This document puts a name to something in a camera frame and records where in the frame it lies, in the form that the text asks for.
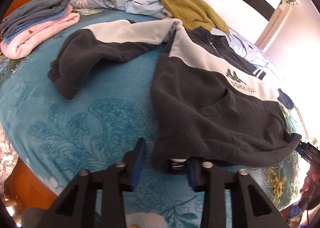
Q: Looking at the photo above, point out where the black and grey fleece jacket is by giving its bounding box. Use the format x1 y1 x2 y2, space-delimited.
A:
48 19 301 168

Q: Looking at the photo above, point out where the pink folded garment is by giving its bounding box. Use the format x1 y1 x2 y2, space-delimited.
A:
1 12 80 60

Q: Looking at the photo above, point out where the blue folded garment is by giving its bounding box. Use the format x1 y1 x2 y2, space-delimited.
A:
2 5 73 43

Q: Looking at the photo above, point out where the teal floral bed blanket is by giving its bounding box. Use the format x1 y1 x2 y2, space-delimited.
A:
1 10 299 227

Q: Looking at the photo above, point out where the grey folded garment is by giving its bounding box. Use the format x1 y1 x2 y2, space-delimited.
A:
1 0 70 38

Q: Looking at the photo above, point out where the mustard knitted sweater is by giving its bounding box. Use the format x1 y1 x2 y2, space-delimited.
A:
160 0 229 34

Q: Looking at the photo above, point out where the right hand black glove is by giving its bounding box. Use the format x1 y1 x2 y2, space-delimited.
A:
300 163 319 194

